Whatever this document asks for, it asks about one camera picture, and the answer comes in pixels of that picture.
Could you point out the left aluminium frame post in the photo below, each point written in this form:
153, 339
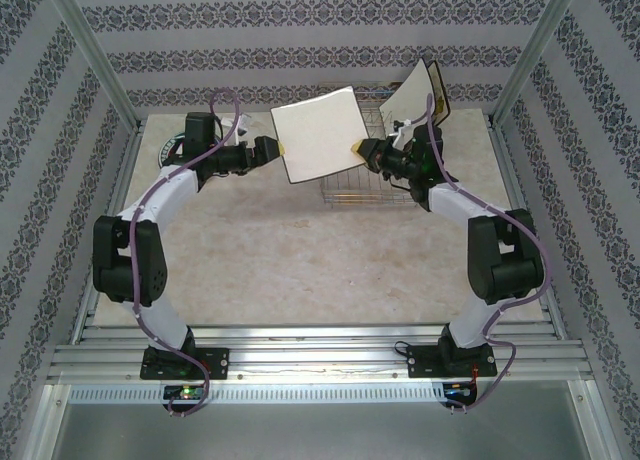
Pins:
90, 45

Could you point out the aluminium frame post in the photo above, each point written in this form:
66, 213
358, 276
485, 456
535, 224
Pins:
535, 45
90, 45

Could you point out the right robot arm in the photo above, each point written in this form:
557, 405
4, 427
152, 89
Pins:
450, 200

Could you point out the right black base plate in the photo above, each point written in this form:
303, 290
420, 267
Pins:
422, 362

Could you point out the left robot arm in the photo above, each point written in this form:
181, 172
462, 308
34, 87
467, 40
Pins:
165, 200

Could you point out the left aluminium side rail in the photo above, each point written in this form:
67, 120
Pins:
122, 180

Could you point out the right aluminium side rail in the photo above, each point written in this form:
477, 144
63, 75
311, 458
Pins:
511, 180

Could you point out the left controller board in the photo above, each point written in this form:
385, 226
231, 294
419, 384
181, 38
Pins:
182, 393

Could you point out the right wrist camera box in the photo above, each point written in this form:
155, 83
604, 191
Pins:
402, 130

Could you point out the aluminium front rail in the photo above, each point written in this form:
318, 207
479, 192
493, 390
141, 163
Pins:
320, 360

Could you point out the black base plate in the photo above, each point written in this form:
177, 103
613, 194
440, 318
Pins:
215, 362
422, 362

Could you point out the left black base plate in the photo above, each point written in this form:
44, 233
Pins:
215, 362

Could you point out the right controller board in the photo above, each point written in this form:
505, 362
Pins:
457, 391

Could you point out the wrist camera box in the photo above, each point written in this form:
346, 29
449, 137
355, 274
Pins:
242, 125
402, 130

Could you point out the aluminium side rail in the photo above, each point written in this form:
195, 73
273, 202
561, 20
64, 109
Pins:
511, 180
122, 180

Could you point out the grey metal panel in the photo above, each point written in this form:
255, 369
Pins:
320, 430

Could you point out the controller board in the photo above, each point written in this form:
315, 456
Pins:
182, 393
457, 391

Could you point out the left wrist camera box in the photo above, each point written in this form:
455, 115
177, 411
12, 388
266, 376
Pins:
242, 125

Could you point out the right aluminium frame post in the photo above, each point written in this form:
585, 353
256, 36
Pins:
535, 45

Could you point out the white square plate black rim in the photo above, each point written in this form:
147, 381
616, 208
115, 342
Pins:
410, 95
320, 135

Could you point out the teal rimmed round plate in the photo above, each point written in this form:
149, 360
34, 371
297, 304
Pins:
170, 152

